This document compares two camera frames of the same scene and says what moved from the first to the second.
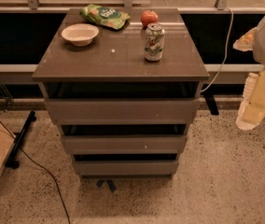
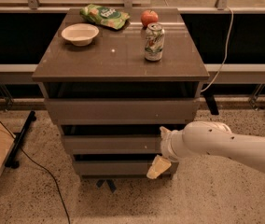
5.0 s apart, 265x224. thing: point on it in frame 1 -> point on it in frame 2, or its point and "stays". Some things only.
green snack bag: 104,16 stays
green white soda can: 154,42 stays
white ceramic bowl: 79,34 stays
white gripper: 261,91 -> 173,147
